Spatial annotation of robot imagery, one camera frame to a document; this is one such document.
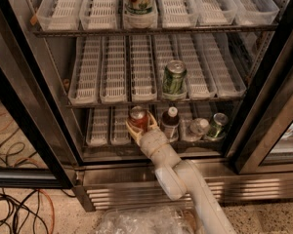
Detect white green 7up can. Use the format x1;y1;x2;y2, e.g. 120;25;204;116
123;0;157;29

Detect bottom wire shelf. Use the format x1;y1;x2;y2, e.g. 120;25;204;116
84;140;223;149

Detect stainless steel fridge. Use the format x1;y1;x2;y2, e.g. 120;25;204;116
0;0;293;212

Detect orange cable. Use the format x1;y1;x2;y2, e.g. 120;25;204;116
35;188;57;234

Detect top wire shelf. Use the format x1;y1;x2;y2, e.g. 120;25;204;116
32;24;277;38

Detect black cables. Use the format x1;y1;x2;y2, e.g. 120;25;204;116
0;188;76;234

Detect brown bottle white cap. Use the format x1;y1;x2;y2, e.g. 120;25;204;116
160;106;180;142

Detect middle wire shelf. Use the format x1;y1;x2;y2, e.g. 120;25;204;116
65;96;245;109

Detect green can bottom shelf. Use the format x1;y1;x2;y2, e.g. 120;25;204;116
204;113;229;141

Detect green can middle shelf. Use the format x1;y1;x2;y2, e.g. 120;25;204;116
162;60;187;100

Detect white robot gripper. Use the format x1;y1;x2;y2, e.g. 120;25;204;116
126;111;173;160

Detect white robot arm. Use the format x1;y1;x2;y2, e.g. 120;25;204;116
125;106;236;234

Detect red coke can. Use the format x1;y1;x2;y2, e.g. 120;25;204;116
129;106;148;132

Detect green can shelf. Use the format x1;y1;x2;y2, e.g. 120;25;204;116
204;113;229;141
162;60;187;100

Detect glass fridge door left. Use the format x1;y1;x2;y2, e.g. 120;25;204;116
0;0;81;188

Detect wire shelf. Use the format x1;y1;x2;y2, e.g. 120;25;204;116
84;140;223;149
65;96;245;109
32;24;277;38

